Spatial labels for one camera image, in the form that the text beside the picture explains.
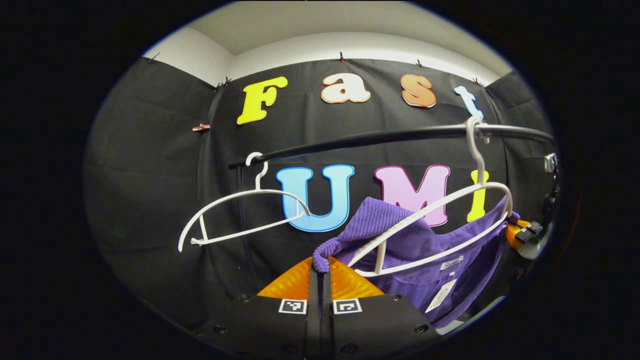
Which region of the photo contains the purple ribbed shirt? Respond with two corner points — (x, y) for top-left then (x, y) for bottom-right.
(312, 196), (521, 330)

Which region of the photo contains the black clothes rack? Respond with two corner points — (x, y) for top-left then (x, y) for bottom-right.
(229, 123), (555, 170)

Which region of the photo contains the empty white clothes hanger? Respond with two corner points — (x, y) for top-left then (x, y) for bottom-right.
(177, 151), (311, 253)

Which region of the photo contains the black backdrop cloth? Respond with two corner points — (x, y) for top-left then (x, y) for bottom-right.
(82, 55), (557, 346)

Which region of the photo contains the row of black clips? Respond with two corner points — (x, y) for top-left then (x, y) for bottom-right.
(146, 51), (487, 92)

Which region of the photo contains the white clothes hanger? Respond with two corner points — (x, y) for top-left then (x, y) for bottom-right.
(347, 117), (515, 279)
(177, 151), (311, 253)

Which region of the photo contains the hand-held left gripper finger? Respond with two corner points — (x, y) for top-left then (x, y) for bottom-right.
(320, 257), (441, 360)
(197, 257), (321, 360)

